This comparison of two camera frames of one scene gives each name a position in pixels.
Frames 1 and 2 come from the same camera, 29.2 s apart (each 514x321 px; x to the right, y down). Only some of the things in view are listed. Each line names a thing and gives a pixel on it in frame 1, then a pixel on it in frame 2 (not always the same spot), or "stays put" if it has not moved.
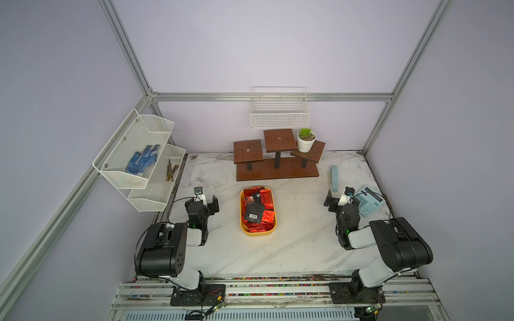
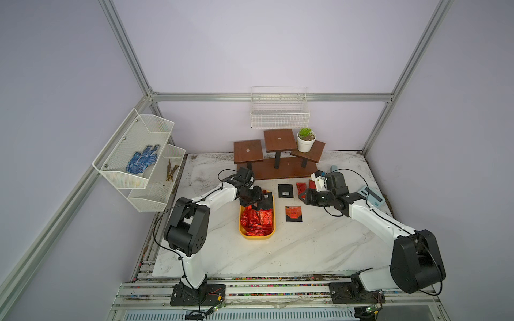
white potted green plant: [306, 138] stays put
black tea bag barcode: [254, 210] to [285, 190]
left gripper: [212, 206] to [258, 196]
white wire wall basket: [279, 108] stays put
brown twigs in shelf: [170, 170] stays put
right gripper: [333, 202] to [311, 194]
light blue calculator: [370, 200] stays put
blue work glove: [139, 162] stays put
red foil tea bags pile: [267, 200] stays put
